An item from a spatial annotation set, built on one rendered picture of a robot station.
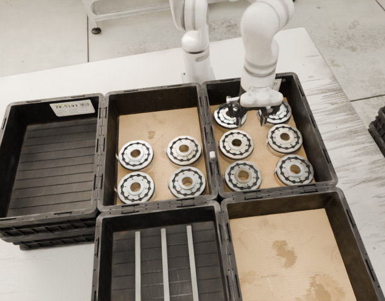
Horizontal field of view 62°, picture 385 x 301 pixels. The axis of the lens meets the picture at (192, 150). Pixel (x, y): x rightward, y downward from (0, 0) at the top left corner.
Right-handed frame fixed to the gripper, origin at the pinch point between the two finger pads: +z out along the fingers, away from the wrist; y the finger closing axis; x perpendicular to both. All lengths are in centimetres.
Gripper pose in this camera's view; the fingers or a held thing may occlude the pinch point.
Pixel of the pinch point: (250, 120)
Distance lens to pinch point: 88.0
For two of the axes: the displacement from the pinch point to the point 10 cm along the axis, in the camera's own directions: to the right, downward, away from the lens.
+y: -10.0, 0.5, 0.3
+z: 0.5, 5.5, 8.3
